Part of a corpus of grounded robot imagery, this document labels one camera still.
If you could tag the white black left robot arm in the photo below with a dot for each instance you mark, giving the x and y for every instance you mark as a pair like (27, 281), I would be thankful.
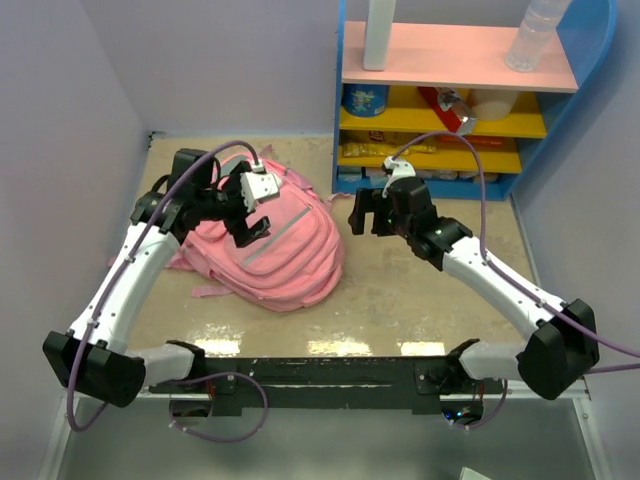
(90, 357)

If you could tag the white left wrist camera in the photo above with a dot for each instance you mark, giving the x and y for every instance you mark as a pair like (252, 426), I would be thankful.
(257, 188)

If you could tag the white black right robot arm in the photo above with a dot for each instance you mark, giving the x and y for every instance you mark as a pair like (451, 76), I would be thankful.
(558, 346)

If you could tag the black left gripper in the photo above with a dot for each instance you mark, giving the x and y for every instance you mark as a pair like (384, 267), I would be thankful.
(239, 228)

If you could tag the blue round tin can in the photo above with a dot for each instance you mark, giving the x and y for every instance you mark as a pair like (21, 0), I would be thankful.
(365, 100)

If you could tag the clear plastic water bottle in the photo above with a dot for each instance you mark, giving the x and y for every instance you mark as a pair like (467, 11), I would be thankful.
(535, 31)

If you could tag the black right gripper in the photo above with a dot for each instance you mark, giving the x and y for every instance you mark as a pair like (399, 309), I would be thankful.
(370, 202)

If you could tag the red flat package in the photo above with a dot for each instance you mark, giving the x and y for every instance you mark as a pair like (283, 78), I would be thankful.
(479, 142)

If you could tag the white tall bottle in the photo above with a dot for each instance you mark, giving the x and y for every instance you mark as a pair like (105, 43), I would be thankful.
(378, 28)

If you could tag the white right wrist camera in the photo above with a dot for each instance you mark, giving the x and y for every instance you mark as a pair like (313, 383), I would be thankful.
(396, 169)

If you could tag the pink student backpack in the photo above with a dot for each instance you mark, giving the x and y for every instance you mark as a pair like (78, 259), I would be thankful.
(296, 266)

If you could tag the blue wooden shelf unit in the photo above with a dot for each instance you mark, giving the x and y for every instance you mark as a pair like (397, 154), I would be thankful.
(466, 57)

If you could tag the red snack box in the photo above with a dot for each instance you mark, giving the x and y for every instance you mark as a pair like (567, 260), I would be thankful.
(451, 109)

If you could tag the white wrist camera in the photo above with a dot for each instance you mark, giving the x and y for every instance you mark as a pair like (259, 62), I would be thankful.
(396, 169)
(257, 188)

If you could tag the yellow chips bag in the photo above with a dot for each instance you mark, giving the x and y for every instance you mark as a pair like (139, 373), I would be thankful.
(356, 144)

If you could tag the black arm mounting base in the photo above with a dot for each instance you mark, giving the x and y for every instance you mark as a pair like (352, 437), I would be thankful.
(416, 384)

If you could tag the white plastic cup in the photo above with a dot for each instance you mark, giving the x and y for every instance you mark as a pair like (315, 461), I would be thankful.
(492, 105)

